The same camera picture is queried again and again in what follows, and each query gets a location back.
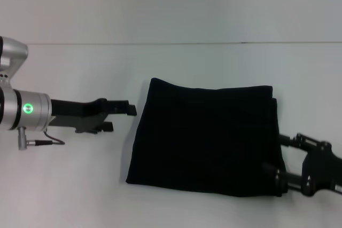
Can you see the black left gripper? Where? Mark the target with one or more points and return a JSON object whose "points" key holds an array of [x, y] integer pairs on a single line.
{"points": [[77, 113]]}

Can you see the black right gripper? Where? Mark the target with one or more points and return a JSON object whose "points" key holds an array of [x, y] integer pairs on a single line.
{"points": [[320, 169]]}

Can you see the black shirt with FREE print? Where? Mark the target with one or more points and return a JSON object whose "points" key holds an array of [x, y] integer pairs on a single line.
{"points": [[203, 137]]}

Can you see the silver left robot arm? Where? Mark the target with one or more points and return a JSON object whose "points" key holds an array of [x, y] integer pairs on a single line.
{"points": [[26, 110]]}

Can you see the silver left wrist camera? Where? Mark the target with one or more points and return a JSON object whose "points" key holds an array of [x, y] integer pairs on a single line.
{"points": [[12, 54]]}

